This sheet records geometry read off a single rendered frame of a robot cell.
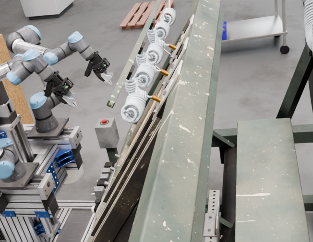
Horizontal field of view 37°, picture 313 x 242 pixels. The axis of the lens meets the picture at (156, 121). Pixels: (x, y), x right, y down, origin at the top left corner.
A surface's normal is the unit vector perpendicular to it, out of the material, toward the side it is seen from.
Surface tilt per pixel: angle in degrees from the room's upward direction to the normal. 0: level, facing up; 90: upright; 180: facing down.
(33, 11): 90
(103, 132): 90
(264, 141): 0
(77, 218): 0
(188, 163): 34
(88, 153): 0
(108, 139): 90
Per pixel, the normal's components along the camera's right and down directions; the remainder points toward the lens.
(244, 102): -0.17, -0.84
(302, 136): -0.15, 0.54
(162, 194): 0.41, -0.72
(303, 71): -0.79, 0.22
